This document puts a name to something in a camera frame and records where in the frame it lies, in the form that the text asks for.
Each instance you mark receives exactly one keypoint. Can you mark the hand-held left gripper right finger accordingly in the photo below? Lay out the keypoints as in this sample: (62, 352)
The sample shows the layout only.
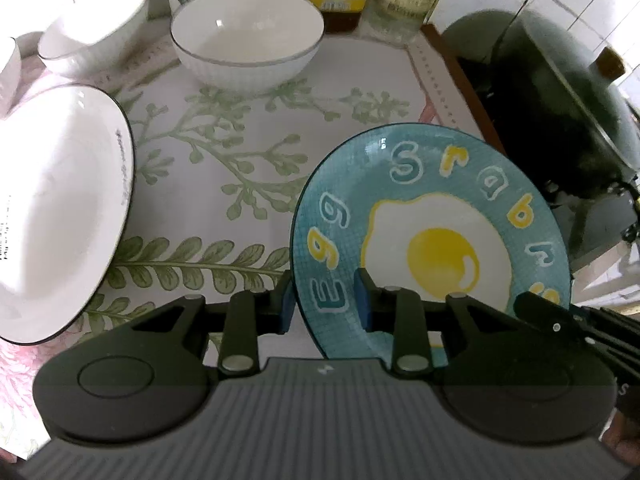
(361, 302)

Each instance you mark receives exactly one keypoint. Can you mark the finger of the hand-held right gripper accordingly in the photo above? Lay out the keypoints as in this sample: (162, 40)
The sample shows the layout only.
(550, 317)

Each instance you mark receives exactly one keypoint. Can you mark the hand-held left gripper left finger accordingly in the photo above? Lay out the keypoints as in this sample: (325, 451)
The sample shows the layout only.
(286, 307)

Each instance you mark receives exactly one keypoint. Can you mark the blue fried egg plate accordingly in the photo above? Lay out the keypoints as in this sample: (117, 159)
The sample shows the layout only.
(440, 200)

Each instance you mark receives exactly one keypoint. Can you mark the white deep plate black rim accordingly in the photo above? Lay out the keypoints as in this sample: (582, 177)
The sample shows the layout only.
(55, 200)

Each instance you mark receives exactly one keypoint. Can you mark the floral tablecloth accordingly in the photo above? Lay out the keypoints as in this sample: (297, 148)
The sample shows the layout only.
(240, 150)

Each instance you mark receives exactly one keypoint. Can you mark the dark green wok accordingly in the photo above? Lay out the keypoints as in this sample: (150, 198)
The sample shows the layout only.
(525, 110)

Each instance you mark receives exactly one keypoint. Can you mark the wok lid with wooden knob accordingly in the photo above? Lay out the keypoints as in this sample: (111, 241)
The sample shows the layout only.
(590, 105)

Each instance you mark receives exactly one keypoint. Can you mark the large white bowl grey rim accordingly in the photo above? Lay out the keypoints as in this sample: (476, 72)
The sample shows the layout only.
(245, 35)

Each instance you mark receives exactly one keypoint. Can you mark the clear vinegar bottle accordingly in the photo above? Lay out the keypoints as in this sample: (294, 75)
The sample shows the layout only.
(405, 0)

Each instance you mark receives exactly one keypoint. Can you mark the white ceramic bowl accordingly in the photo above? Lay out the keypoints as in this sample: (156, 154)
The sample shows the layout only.
(7, 75)
(95, 25)

